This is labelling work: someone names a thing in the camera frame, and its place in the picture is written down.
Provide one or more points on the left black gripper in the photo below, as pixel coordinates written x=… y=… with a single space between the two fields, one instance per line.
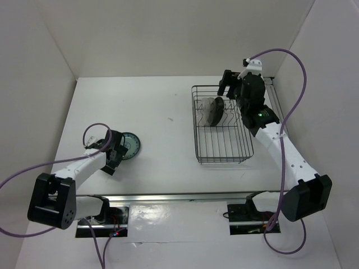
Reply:
x=120 y=151

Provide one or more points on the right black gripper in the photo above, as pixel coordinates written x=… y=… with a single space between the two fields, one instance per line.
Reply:
x=228 y=78

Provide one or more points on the blue white patterned plate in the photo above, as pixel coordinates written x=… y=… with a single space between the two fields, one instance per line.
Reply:
x=132 y=143

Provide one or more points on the clear square glass plate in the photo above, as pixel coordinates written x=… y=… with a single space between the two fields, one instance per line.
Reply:
x=208 y=111

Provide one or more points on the black glossy plate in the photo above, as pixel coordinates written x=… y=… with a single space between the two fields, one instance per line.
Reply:
x=217 y=112

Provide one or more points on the clear textured glass plate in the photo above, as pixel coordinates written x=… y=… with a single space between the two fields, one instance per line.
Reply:
x=202 y=112

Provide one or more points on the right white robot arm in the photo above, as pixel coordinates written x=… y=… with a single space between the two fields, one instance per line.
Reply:
x=303 y=190

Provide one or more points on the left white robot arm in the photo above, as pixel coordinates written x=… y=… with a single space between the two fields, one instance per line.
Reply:
x=54 y=201

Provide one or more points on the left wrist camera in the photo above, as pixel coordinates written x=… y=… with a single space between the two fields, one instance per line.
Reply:
x=91 y=141

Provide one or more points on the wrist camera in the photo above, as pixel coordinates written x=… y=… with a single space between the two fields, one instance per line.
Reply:
x=253 y=66
x=91 y=141

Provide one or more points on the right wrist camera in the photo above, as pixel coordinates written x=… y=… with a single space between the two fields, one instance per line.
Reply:
x=253 y=66

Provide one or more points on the metal wire dish rack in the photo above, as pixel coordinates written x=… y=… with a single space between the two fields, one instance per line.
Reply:
x=229 y=142

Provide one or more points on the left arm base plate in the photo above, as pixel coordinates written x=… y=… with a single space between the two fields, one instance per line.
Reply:
x=115 y=223

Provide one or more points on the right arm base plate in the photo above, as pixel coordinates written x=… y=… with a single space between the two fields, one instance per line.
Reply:
x=245 y=219

